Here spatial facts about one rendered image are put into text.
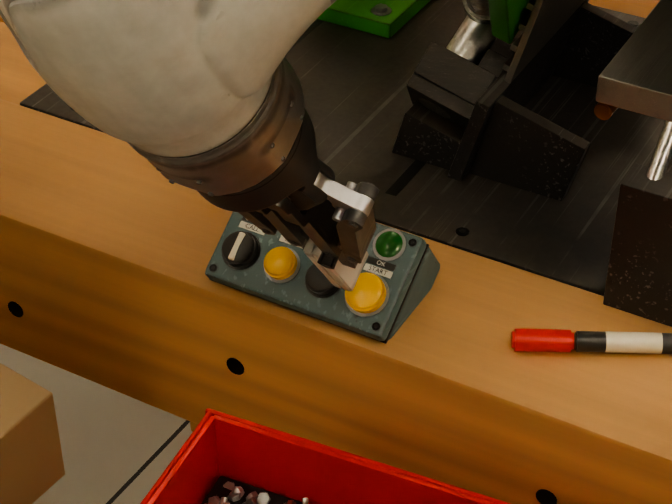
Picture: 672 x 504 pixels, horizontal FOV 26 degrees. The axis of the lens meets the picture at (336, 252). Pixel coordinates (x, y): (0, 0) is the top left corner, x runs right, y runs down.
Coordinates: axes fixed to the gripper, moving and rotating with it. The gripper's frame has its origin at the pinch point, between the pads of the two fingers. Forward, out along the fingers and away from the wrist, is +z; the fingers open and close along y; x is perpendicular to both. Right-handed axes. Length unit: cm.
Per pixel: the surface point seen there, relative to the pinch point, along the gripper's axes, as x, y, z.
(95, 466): -17, -69, 110
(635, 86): 13.9, 16.1, -6.5
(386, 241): 3.8, -0.2, 7.8
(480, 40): 24.8, -3.5, 17.6
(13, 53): 14, -50, 24
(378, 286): 0.3, 0.9, 7.1
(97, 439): -13, -72, 113
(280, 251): 0.4, -7.1, 7.1
